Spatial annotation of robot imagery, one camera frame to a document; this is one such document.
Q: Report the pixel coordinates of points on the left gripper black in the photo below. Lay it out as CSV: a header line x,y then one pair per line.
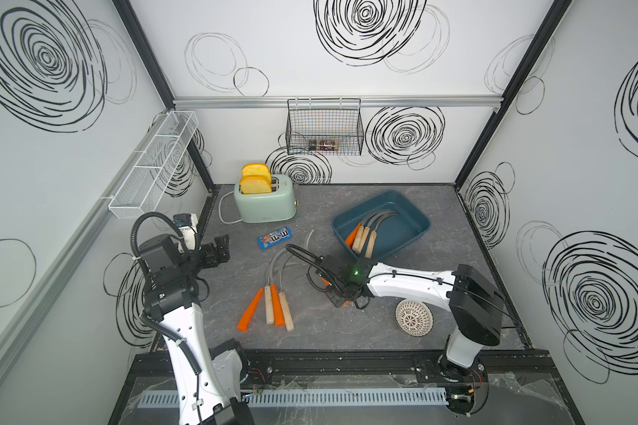
x,y
206,251

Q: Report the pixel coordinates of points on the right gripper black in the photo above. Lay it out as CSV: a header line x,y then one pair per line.
x,y
333,299

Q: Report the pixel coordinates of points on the wooden handled sickle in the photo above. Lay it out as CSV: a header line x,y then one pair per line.
x,y
364,230

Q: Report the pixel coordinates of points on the orange handled sickle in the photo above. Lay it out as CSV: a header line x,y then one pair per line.
x,y
352,236

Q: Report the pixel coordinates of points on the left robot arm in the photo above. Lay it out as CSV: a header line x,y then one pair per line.
x,y
208,381

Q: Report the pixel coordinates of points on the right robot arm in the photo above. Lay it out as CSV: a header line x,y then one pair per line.
x,y
476,304

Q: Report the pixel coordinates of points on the teal plastic storage box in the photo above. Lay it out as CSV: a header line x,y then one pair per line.
x,y
393,234

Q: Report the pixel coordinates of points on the blue candy packet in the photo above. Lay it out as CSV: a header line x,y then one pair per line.
x,y
275,237

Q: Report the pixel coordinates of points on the front toast slice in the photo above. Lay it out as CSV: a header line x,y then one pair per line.
x,y
255,185

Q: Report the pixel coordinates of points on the toast slice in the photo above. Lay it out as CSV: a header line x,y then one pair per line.
x,y
257,170
255,185

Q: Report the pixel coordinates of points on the mint green toaster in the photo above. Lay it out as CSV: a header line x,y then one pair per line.
x,y
278,205

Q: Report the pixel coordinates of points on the rear toast slice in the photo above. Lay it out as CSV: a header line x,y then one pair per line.
x,y
257,170

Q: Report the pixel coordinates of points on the white round strainer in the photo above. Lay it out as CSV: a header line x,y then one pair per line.
x,y
414,318

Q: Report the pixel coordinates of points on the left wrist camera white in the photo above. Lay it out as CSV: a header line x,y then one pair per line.
x,y
188,224

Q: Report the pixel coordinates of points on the white wire wall shelf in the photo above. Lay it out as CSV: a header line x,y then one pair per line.
x,y
148,180

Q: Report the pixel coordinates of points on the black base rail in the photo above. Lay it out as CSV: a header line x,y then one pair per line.
x,y
265,366

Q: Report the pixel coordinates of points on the jar in wire basket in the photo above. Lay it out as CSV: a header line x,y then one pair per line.
x,y
323,145

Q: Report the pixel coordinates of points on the grey slotted cable duct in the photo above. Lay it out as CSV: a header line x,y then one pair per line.
x,y
364,397

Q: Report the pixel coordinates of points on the black wire wall basket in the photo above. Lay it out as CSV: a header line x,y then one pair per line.
x,y
334,118

